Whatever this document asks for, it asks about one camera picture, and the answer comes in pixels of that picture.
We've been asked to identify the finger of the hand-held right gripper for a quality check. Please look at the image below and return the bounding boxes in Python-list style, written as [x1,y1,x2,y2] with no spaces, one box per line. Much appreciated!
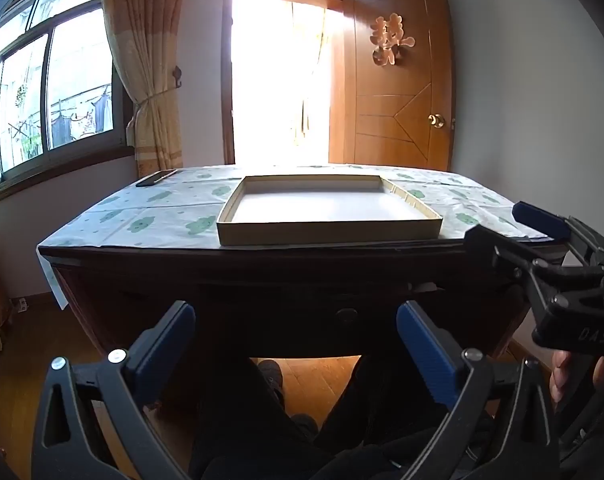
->
[512,201,604,281]
[463,225,604,323]

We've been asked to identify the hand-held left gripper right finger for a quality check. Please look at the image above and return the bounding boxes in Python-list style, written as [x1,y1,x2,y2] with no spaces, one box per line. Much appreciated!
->
[396,300,562,480]

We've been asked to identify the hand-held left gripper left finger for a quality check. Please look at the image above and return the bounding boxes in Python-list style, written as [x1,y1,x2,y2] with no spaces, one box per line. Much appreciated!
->
[31,300,197,480]

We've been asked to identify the shallow cardboard tray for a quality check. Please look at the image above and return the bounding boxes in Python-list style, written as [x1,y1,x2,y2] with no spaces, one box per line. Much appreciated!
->
[216,175,443,247]

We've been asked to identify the person's right hand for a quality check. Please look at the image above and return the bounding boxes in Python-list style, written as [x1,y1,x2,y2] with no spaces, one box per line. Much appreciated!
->
[550,349,604,405]

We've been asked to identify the dark wooden table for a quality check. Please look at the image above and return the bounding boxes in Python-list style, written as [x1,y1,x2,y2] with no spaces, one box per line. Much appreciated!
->
[36,165,567,411]

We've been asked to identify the person's black shoe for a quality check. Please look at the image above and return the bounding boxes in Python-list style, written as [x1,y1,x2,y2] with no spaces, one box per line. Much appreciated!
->
[289,412,320,443]
[258,358,285,411]

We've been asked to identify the person's dark trousers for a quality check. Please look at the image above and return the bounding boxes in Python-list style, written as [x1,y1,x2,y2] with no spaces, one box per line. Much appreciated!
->
[189,350,433,480]

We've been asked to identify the white green cloud tablecloth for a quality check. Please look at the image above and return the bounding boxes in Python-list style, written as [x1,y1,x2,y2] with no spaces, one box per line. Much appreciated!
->
[36,164,557,311]

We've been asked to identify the brown wooden door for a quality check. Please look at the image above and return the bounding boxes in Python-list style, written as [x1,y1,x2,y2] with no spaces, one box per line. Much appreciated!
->
[328,0,455,172]

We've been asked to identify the black smartphone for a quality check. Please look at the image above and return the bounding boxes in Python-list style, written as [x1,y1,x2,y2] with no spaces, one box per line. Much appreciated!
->
[135,169,179,189]

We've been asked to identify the pale doorway curtain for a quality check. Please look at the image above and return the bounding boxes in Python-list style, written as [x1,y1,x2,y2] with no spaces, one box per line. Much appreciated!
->
[289,2,327,148]

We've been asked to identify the golden paper door decoration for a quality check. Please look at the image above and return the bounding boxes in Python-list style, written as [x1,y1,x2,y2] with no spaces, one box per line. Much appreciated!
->
[371,12,417,68]

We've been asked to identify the laundry on outdoor line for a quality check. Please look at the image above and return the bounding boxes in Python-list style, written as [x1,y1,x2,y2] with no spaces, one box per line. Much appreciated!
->
[49,87,114,146]

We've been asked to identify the sliding glass window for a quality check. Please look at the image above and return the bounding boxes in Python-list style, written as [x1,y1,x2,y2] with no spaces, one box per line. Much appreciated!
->
[0,0,135,201]

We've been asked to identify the tan striped window curtain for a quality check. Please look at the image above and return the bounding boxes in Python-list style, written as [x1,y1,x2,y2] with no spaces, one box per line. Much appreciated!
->
[101,0,185,177]

